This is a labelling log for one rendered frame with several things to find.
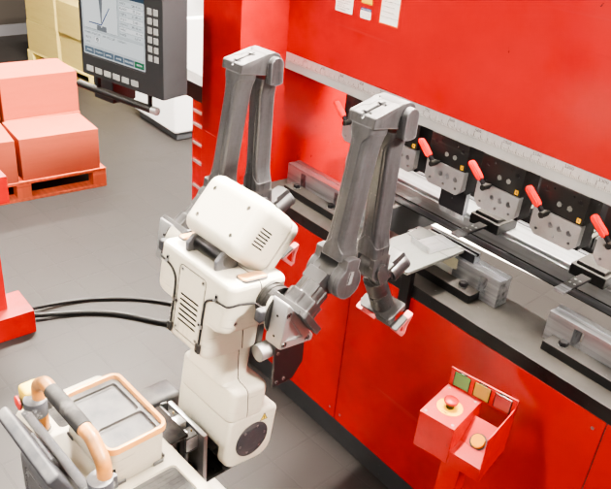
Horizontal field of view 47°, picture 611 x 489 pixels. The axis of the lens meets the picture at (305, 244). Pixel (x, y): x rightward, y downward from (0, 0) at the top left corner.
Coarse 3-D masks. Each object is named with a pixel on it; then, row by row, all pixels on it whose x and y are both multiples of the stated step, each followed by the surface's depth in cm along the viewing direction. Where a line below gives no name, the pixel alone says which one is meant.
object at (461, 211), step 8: (440, 192) 228; (448, 192) 225; (440, 200) 229; (448, 200) 226; (456, 200) 224; (464, 200) 221; (440, 208) 231; (448, 208) 227; (456, 208) 224; (464, 208) 222; (456, 216) 227; (464, 216) 224
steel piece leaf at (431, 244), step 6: (414, 240) 225; (420, 240) 228; (426, 240) 229; (432, 240) 229; (438, 240) 229; (420, 246) 223; (426, 246) 221; (432, 246) 225; (438, 246) 225; (444, 246) 226; (426, 252) 222; (432, 252) 222
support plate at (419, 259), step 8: (408, 232) 233; (416, 232) 233; (424, 232) 234; (392, 240) 227; (400, 240) 228; (408, 240) 228; (400, 248) 223; (408, 248) 223; (416, 248) 223; (448, 248) 225; (456, 248) 226; (408, 256) 219; (416, 256) 219; (424, 256) 219; (432, 256) 220; (440, 256) 220; (448, 256) 221; (416, 264) 215; (424, 264) 215; (432, 264) 217; (408, 272) 210
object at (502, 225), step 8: (472, 216) 245; (480, 216) 243; (488, 216) 241; (496, 216) 241; (472, 224) 241; (480, 224) 241; (488, 224) 241; (496, 224) 238; (504, 224) 240; (512, 224) 243; (456, 232) 235; (464, 232) 235; (472, 232) 237; (496, 232) 239
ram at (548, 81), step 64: (320, 0) 244; (448, 0) 203; (512, 0) 188; (576, 0) 174; (320, 64) 253; (384, 64) 229; (448, 64) 209; (512, 64) 192; (576, 64) 178; (448, 128) 215; (512, 128) 197; (576, 128) 182
